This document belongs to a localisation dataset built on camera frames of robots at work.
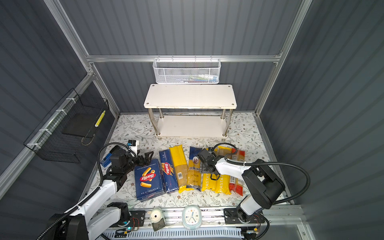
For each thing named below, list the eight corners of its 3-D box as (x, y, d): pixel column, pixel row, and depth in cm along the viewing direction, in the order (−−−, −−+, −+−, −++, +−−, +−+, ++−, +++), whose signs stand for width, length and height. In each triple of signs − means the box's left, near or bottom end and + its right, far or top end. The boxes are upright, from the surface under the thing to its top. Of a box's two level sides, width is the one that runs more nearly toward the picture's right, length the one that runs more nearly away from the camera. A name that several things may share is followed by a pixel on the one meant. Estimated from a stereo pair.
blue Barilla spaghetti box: (166, 194, 83) (165, 192, 80) (159, 154, 99) (158, 151, 96) (178, 190, 84) (178, 188, 81) (170, 152, 100) (169, 148, 97)
